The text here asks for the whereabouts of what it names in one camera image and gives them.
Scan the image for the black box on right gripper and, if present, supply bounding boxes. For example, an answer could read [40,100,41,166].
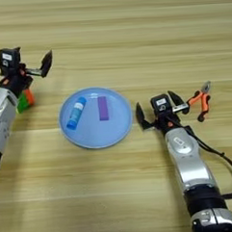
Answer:
[149,92,173,116]

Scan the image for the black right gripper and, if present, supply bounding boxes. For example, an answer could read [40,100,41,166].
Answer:
[134,89,192,134]

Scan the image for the orange handled pliers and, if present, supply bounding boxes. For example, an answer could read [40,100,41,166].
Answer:
[185,80,215,124]

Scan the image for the blue glue stick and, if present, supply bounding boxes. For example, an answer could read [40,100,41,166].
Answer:
[64,95,89,131]

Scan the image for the purple rectangular block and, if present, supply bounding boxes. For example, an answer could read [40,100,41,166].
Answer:
[96,95,111,121]

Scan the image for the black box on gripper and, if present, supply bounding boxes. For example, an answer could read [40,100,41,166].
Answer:
[149,92,173,116]
[0,47,23,77]

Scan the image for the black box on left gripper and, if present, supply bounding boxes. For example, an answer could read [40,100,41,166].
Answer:
[0,47,23,77]

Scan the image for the multicolour puzzle cube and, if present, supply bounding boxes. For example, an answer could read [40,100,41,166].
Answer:
[14,88,37,115]

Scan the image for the light blue round plate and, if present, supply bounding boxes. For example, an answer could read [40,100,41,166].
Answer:
[57,85,135,152]

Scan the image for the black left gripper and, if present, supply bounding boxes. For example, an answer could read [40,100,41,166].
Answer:
[0,49,56,99]

